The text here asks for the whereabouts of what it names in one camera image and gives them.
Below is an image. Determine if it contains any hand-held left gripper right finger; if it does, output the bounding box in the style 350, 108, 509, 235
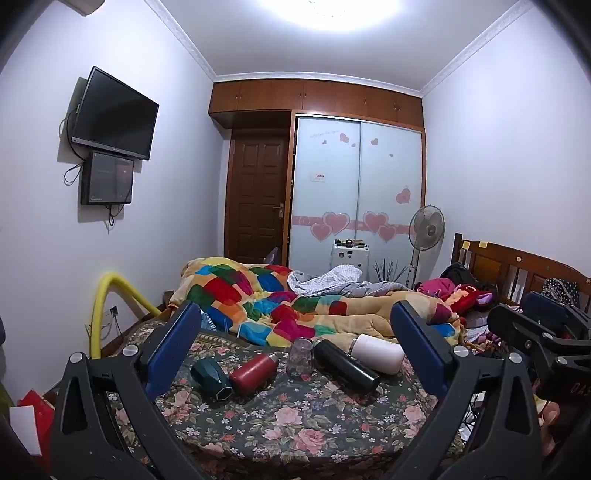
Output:
388, 300, 543, 480

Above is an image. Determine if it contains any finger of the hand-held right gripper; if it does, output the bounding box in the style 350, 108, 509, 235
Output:
487, 304, 561, 370
524, 291, 591, 335

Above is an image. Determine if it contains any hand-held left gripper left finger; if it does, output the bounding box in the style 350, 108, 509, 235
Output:
48, 300, 208, 480

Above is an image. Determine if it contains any clear glass cup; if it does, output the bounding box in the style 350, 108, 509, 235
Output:
286, 338, 315, 380

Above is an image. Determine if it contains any white thermos cup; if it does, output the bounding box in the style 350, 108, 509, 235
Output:
348, 333, 406, 376

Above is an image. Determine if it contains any dark green faceted cup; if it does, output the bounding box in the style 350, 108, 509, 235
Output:
190, 357, 234, 401

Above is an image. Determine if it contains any black dotted cloth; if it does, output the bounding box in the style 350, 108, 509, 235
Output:
541, 278, 580, 308

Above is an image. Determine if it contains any red plush toy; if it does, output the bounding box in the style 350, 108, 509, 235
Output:
445, 282, 498, 315

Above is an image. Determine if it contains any wooden bed headboard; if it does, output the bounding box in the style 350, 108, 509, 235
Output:
451, 233, 591, 315

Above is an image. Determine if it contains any pink cloth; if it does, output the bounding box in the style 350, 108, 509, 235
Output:
417, 277, 455, 298

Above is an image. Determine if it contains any black bag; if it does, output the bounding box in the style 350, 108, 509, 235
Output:
441, 262, 479, 284

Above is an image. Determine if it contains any black thermos bottle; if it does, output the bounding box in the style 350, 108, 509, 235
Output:
312, 339, 382, 395

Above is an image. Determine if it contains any yellow foam pipe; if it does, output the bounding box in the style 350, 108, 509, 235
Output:
89, 272, 162, 358

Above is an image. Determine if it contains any bundle of dark twigs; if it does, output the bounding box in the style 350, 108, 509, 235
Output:
373, 259, 410, 284

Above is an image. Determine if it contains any colourful patchwork quilt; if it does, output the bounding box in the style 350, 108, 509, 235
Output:
168, 257, 467, 349

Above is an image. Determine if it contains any red thermos bottle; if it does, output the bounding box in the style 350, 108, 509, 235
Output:
229, 353, 280, 397

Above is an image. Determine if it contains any grey checked cloth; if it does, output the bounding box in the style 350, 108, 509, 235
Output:
287, 265, 411, 298

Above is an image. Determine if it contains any white small appliance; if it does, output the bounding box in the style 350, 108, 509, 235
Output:
330, 239, 371, 282

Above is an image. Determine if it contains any standing electric fan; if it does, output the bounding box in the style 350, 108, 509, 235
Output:
406, 204, 446, 289

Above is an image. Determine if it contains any floral bed sheet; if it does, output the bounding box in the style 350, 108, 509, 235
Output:
99, 318, 467, 468

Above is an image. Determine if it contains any red paper bag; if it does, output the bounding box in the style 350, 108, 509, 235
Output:
18, 390, 57, 472

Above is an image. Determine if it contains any white paper sheet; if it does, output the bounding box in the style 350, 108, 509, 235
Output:
9, 405, 44, 457

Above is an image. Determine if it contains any brown wooden door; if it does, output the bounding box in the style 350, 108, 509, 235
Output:
225, 129, 291, 266

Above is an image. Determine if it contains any frosted wardrobe with heart stickers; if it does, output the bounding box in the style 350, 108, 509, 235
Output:
288, 111, 426, 288

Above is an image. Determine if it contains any wooden overhead cabinet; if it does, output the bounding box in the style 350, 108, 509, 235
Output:
209, 78, 424, 132

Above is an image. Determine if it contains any round ceiling light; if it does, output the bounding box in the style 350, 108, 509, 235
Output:
272, 0, 402, 34

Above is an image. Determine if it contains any white air conditioner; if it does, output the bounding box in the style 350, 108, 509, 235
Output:
60, 0, 107, 14

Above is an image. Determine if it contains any small black wall monitor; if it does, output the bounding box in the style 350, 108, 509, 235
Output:
80, 151, 135, 206

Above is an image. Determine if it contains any wall-mounted black television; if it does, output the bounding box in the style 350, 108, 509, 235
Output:
71, 66, 160, 161

